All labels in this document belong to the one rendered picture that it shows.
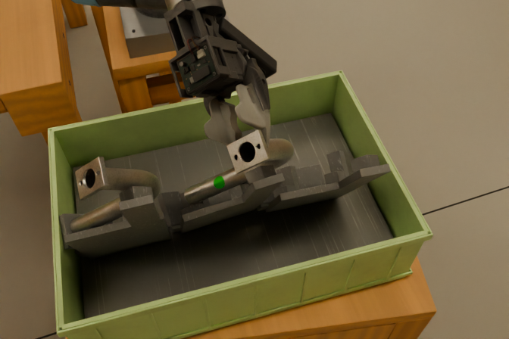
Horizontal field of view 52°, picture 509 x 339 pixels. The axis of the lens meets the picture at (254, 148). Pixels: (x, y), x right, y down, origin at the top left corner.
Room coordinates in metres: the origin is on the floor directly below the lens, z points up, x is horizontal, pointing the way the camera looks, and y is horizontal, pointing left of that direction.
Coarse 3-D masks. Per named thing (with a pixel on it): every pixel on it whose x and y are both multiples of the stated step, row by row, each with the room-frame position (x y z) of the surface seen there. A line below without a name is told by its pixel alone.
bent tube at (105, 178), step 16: (96, 160) 0.40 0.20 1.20; (80, 176) 0.40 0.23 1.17; (96, 176) 0.39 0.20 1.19; (112, 176) 0.40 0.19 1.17; (128, 176) 0.41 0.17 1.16; (144, 176) 0.42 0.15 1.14; (80, 192) 0.38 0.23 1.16; (96, 192) 0.38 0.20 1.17; (96, 208) 0.46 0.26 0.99; (112, 208) 0.45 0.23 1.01; (80, 224) 0.45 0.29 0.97; (96, 224) 0.44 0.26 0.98
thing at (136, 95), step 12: (120, 84) 0.96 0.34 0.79; (132, 84) 0.96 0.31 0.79; (144, 84) 0.97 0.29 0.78; (156, 84) 1.00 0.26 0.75; (168, 84) 1.00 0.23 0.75; (180, 84) 1.01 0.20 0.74; (132, 96) 0.96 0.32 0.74; (144, 96) 0.97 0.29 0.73; (156, 96) 0.99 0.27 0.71; (168, 96) 1.00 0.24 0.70; (132, 108) 0.96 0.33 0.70; (144, 108) 0.97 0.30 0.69
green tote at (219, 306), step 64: (64, 128) 0.67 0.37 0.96; (128, 128) 0.69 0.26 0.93; (192, 128) 0.73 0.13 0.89; (64, 192) 0.55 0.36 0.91; (384, 192) 0.56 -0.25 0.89; (64, 256) 0.40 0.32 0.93; (384, 256) 0.41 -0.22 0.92; (64, 320) 0.29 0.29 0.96; (128, 320) 0.30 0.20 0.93; (192, 320) 0.32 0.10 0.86
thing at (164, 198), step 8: (168, 192) 0.52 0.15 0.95; (176, 192) 0.53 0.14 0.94; (160, 200) 0.50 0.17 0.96; (168, 200) 0.50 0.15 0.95; (176, 200) 0.51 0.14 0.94; (168, 208) 0.49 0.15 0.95; (176, 208) 0.50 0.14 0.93; (168, 216) 0.47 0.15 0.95; (176, 216) 0.48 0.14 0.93; (168, 224) 0.46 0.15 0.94; (176, 224) 0.47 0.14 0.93
